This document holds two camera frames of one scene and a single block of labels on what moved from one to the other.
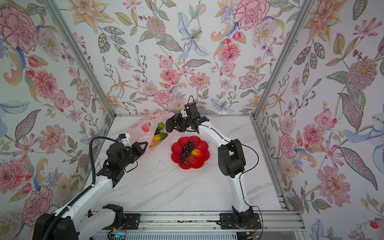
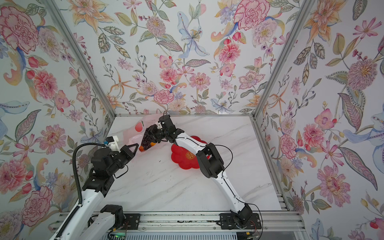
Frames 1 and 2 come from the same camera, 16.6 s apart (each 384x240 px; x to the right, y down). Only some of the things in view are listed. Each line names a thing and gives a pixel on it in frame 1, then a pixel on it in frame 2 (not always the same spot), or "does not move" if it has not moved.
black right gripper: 178,118 to 154,130
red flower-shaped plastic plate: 189,152 does not move
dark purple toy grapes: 186,151 to 146,142
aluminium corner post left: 97,80 does not move
